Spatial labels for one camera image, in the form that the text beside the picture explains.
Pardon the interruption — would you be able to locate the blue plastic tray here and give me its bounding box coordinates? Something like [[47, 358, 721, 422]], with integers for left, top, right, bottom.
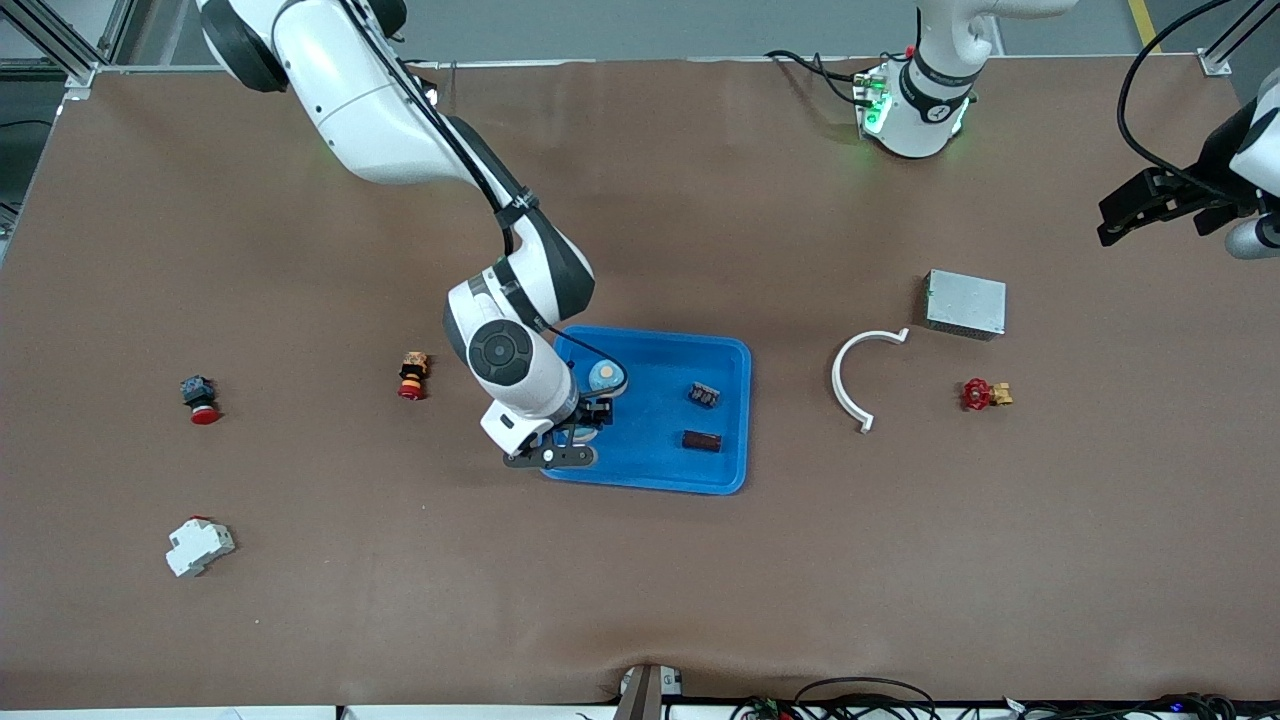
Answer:
[[536, 325, 753, 496]]

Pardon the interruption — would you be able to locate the brown table cover mat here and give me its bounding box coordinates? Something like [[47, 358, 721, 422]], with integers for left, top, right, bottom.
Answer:
[[0, 55, 1280, 713]]

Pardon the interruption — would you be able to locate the grey metal box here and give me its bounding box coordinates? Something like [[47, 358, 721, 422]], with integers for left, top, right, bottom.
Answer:
[[922, 269, 1008, 342]]

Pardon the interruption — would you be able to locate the red handwheel brass valve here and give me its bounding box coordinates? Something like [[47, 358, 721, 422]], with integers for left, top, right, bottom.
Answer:
[[961, 377, 1014, 412]]

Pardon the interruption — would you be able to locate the white curved plastic clip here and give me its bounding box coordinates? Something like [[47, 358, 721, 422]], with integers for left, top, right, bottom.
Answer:
[[831, 328, 911, 434]]

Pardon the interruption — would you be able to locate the red emergency stop button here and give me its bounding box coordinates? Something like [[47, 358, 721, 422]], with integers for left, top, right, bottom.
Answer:
[[180, 375, 221, 427]]

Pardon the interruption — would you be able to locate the white circuit breaker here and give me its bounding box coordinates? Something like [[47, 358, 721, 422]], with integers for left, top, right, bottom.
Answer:
[[165, 517, 237, 579]]

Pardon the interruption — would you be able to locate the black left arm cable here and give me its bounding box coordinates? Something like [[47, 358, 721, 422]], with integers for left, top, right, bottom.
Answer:
[[1117, 0, 1241, 196]]

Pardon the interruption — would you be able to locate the aluminium frame post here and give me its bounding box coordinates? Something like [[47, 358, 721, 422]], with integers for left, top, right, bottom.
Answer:
[[0, 0, 136, 101], [1198, 0, 1280, 79]]

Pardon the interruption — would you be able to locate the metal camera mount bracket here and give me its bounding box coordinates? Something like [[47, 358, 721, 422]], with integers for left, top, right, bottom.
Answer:
[[613, 663, 687, 720]]

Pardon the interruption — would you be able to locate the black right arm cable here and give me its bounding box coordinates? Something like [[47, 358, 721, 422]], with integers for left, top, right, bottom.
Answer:
[[340, 0, 629, 386]]

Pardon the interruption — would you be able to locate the black arm base cable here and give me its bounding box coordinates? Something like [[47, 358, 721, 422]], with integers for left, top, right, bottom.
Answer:
[[765, 48, 871, 109]]

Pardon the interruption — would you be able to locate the black looped cable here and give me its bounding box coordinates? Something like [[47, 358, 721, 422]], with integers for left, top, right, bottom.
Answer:
[[795, 677, 941, 720]]

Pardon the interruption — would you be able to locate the black cable bundle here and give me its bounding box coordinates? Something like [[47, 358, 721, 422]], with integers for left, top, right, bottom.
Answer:
[[1000, 692, 1280, 720]]

